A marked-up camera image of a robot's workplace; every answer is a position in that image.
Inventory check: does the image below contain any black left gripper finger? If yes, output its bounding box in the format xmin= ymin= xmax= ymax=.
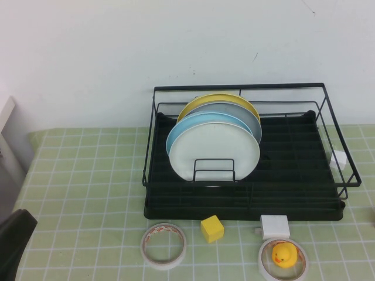
xmin=0 ymin=208 xmax=39 ymax=281

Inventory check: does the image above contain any white round plate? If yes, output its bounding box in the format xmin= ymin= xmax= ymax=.
xmin=168 ymin=122 xmax=261 ymax=182

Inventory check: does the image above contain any light blue round plate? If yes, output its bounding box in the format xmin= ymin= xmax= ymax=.
xmin=165 ymin=112 xmax=255 ymax=159

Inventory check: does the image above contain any yellow round plate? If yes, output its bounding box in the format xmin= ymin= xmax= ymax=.
xmin=176 ymin=92 xmax=262 ymax=124

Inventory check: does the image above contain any grey round plate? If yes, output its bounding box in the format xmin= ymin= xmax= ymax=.
xmin=187 ymin=102 xmax=263 ymax=145

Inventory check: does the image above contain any green checkered tablecloth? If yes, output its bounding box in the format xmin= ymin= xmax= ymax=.
xmin=13 ymin=124 xmax=375 ymax=281

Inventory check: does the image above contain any white desk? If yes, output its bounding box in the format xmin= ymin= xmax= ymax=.
xmin=0 ymin=95 xmax=35 ymax=218

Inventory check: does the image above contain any white tape roll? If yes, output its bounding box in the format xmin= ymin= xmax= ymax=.
xmin=140 ymin=222 xmax=188 ymax=271
xmin=258 ymin=237 xmax=309 ymax=281

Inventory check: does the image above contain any yellow cube block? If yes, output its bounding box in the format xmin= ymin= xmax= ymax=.
xmin=200 ymin=214 xmax=225 ymax=244

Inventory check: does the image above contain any large white power adapter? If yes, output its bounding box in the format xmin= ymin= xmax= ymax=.
xmin=254 ymin=214 xmax=291 ymax=240

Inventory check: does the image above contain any yellow rubber duck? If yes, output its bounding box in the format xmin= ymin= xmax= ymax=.
xmin=271 ymin=243 xmax=299 ymax=269

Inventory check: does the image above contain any small white power adapter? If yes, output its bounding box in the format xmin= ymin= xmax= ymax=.
xmin=329 ymin=149 xmax=348 ymax=171

